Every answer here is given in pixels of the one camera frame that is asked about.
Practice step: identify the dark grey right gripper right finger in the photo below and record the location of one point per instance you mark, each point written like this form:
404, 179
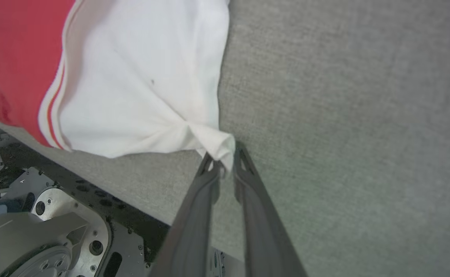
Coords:
263, 238

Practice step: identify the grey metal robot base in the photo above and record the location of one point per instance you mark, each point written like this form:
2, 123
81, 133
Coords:
129, 246

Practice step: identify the red and white basketball jersey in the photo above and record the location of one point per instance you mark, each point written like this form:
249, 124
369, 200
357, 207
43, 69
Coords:
132, 77

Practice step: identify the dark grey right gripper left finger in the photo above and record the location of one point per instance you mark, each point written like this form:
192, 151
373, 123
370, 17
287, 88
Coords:
190, 238

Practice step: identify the white robot waist joint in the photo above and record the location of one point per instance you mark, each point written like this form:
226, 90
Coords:
17, 238

